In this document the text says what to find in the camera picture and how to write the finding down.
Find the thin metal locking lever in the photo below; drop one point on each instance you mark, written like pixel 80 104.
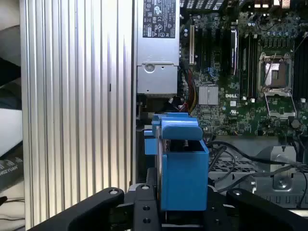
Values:
pixel 270 68

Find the white expansion slot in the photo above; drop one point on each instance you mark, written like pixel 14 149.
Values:
pixel 191 45

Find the green motherboard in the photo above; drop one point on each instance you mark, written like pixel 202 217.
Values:
pixel 216 120

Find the silver ribbed chipset heatsink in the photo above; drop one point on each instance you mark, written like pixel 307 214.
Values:
pixel 208 95

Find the grey metal disk bay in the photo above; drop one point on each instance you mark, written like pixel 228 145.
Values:
pixel 276 183

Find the metal socket cover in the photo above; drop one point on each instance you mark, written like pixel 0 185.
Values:
pixel 280 115

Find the black printed box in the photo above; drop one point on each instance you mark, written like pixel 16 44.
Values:
pixel 10 170

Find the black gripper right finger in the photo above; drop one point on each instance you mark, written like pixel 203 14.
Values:
pixel 252 211

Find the grey open PC case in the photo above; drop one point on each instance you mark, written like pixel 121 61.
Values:
pixel 264 149

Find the blue disk carrier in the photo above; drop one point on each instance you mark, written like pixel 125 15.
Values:
pixel 185 178

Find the CPU socket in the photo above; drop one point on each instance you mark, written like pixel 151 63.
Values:
pixel 276 72

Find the black RAM slot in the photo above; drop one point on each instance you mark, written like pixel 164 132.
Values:
pixel 242 67
pixel 252 69

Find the silver power supply unit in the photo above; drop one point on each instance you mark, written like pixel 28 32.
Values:
pixel 156 48

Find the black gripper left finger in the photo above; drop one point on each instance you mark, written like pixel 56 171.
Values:
pixel 96 207

